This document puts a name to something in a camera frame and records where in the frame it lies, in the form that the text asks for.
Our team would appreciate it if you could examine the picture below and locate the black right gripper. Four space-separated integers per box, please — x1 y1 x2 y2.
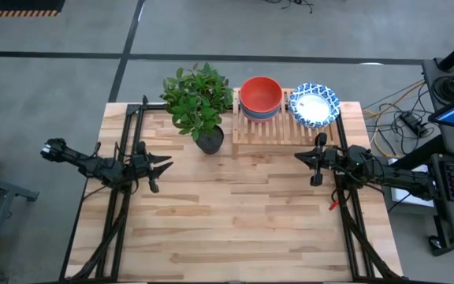
294 133 348 187

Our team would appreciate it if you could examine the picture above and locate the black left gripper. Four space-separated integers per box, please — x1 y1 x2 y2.
130 140 174 194

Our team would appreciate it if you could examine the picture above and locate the blue patterned paper plate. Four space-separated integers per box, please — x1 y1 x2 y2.
288 82 341 130

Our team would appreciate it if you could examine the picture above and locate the blue-grey bowl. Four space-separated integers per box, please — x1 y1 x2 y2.
240 100 284 121

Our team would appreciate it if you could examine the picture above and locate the red bowl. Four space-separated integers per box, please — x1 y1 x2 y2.
239 75 285 116

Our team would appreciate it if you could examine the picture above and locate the wooden slatted shelf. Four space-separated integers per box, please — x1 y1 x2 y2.
231 87 341 161

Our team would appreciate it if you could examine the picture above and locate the green potted plant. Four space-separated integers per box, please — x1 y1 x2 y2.
158 62 235 155

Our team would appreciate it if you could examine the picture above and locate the black power adapter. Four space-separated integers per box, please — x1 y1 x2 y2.
399 111 429 137

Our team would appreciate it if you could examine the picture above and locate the grey metal side table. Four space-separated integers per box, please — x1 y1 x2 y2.
0 169 40 284

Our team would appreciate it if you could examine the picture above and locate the black mat hazard stripe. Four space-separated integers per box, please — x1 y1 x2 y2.
0 0 66 18

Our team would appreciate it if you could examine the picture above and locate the black floor cable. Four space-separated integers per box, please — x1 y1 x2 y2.
384 80 441 155

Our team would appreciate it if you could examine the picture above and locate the yellow floor cable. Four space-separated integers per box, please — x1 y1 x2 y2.
363 80 427 159

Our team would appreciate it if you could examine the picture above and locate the black cable bundle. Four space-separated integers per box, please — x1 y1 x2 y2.
264 0 315 15

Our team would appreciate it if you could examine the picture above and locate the coiled black cable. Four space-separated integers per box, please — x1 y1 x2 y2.
433 74 454 103

